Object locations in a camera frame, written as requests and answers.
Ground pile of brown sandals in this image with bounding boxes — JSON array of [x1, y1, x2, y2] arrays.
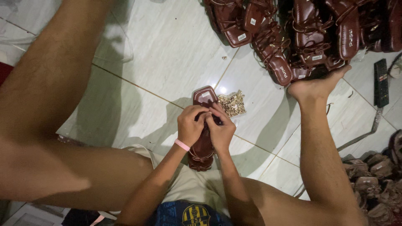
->
[[202, 0, 402, 87]]

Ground pink wristband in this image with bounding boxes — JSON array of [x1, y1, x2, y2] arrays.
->
[[174, 139, 191, 152]]

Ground person's right leg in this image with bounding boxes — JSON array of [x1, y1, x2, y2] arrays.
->
[[234, 65, 370, 226]]

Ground bag of gold lace tips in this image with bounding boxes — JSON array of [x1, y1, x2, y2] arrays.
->
[[218, 90, 246, 118]]

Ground person's left hand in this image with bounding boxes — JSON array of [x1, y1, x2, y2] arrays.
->
[[177, 105, 211, 148]]

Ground beige shorts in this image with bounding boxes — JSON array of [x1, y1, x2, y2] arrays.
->
[[122, 144, 233, 218]]

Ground pile of tan sandals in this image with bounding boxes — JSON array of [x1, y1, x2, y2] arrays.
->
[[341, 130, 402, 226]]

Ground person's leg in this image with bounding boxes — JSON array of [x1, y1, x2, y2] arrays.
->
[[0, 0, 155, 211], [234, 65, 370, 226]]

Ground person's right hand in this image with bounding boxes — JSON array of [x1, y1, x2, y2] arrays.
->
[[205, 103, 237, 153]]

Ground red cloth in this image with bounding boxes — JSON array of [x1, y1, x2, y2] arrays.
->
[[0, 62, 14, 87]]

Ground black remote control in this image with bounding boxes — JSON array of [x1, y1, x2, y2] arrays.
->
[[373, 58, 390, 109]]

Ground grey plastic strip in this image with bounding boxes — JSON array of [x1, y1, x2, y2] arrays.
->
[[337, 108, 384, 153]]

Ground blue printed shirt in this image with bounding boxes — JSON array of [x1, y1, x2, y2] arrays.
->
[[147, 200, 233, 226]]

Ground brown lace-up sandal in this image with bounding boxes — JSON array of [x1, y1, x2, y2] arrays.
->
[[188, 86, 222, 172]]

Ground person's left leg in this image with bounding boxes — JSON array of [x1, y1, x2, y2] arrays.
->
[[0, 0, 155, 211]]

